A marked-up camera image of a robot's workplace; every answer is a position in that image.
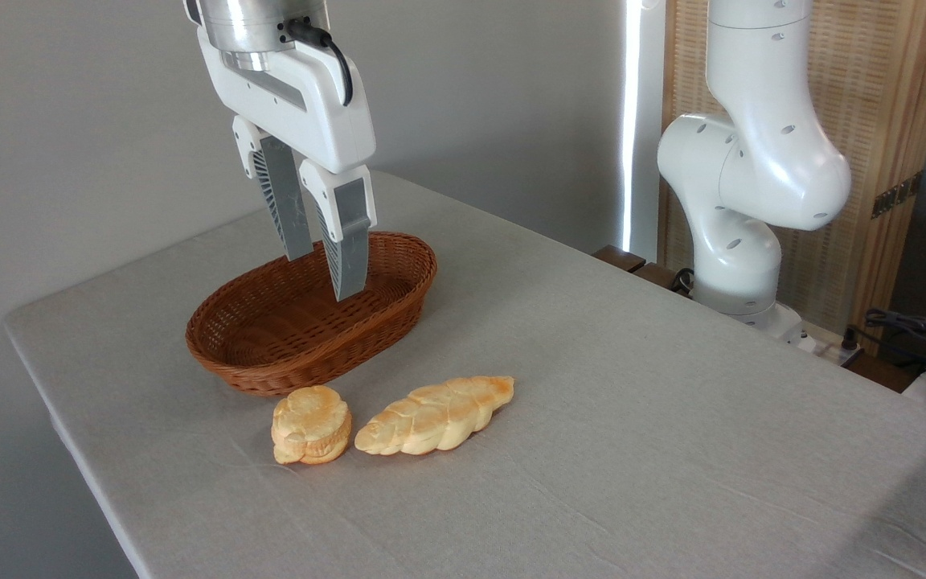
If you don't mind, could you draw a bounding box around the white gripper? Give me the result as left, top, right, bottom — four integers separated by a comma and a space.
196, 27, 379, 303

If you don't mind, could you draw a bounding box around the round bread roll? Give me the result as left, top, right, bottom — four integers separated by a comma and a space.
272, 385, 353, 466

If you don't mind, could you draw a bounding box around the brown wicker oval basket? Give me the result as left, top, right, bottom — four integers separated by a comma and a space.
186, 232, 438, 398

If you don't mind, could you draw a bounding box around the long braided bread loaf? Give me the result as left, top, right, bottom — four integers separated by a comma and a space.
354, 376, 515, 457

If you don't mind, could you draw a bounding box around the dark brown wooden block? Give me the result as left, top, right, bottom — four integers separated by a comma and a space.
594, 245, 693, 295

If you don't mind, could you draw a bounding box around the grey tablecloth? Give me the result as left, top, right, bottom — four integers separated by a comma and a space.
3, 169, 926, 579

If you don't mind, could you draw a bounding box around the wooden bamboo folding screen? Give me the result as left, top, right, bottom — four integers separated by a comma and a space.
660, 0, 926, 355

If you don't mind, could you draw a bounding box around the black metal screen hinge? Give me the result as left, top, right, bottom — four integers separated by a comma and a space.
871, 171, 924, 220

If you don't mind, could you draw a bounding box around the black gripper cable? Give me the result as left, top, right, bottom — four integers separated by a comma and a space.
280, 18, 354, 108

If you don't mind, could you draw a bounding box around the black cable bundle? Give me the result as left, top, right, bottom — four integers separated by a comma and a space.
863, 308, 926, 379

